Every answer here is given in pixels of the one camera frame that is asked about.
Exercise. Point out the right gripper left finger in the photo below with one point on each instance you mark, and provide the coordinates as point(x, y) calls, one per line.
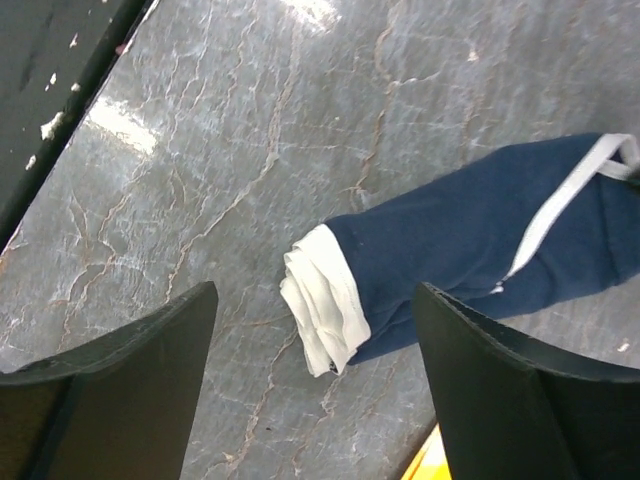
point(120, 406)

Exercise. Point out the navy blue underwear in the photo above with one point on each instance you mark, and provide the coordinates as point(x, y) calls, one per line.
point(524, 228)

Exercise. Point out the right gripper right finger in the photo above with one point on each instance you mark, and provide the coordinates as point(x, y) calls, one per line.
point(510, 406)

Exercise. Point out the orange checkered tablecloth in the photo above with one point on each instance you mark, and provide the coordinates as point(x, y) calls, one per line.
point(430, 462)

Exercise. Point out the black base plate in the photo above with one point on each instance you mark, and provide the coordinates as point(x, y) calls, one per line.
point(55, 57)

